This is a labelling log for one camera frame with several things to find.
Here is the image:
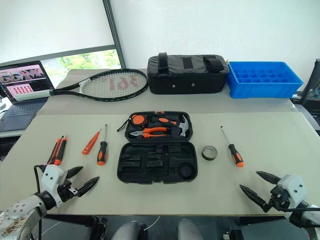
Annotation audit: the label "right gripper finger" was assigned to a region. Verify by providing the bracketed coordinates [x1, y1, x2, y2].
[239, 184, 271, 214]
[255, 170, 282, 186]

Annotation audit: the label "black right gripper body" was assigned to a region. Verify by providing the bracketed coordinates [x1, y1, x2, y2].
[264, 184, 291, 213]

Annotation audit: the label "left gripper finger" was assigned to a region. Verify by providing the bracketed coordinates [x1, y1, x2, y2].
[65, 166, 84, 180]
[75, 176, 101, 198]

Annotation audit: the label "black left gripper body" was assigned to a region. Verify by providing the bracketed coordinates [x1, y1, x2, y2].
[56, 178, 79, 204]

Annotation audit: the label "orange black utility knife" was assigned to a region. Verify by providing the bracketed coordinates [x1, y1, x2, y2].
[46, 134, 69, 167]

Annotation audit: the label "orange voltage tester pen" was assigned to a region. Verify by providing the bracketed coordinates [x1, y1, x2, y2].
[81, 128, 103, 156]

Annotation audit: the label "orange black handled screwdriver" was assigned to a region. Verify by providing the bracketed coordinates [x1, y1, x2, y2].
[96, 123, 109, 167]
[220, 125, 246, 169]

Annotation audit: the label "black plastic tool case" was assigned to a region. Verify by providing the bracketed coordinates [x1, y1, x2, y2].
[116, 110, 199, 186]

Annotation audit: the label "black electrical tape roll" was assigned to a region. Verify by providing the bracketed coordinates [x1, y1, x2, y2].
[201, 145, 219, 162]

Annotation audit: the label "grey rounded shape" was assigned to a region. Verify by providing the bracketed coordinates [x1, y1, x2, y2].
[110, 220, 149, 240]
[177, 218, 204, 240]

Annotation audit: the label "orange black tape measure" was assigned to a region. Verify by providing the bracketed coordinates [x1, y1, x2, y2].
[116, 113, 149, 133]

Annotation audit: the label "black white tennis racket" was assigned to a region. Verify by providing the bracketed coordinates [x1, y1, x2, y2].
[14, 68, 149, 103]

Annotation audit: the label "blue plastic compartment crate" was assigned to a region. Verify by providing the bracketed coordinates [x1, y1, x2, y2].
[225, 60, 305, 99]

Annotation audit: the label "open laptop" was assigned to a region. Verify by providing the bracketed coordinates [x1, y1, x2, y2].
[0, 60, 56, 133]

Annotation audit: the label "black fabric bag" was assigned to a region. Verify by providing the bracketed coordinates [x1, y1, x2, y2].
[146, 52, 231, 96]

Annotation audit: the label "white roller blind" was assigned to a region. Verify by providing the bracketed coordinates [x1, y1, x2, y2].
[0, 0, 116, 65]

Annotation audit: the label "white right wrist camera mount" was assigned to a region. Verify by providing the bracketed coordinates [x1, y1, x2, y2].
[276, 174, 308, 210]

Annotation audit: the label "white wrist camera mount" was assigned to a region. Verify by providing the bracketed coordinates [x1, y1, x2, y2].
[276, 174, 308, 210]
[39, 164, 69, 209]

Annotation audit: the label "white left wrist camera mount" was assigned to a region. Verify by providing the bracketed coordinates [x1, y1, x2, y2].
[39, 164, 69, 209]

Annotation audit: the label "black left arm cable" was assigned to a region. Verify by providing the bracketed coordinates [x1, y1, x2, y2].
[33, 164, 49, 195]

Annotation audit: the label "orange handled pliers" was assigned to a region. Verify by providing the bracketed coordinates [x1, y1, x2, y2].
[129, 126, 169, 139]

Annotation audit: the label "claw hammer orange black handle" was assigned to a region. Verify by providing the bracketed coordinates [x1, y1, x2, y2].
[149, 115, 192, 138]

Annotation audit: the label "dark window frame post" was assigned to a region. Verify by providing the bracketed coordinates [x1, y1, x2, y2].
[102, 0, 127, 70]

